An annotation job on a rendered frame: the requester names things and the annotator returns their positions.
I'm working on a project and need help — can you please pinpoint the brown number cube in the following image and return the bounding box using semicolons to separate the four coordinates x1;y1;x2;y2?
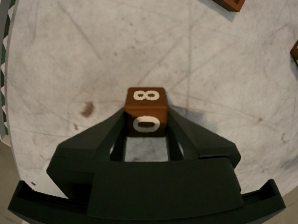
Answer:
291;41;298;67
124;87;169;138

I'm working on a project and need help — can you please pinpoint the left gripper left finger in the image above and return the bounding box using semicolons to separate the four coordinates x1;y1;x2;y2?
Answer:
52;107;127;162

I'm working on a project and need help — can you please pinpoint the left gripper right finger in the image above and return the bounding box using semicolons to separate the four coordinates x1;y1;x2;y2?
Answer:
165;107;241;169

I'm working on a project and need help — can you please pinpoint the white bottle with blue cap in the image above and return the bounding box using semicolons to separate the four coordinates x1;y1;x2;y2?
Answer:
34;159;67;198

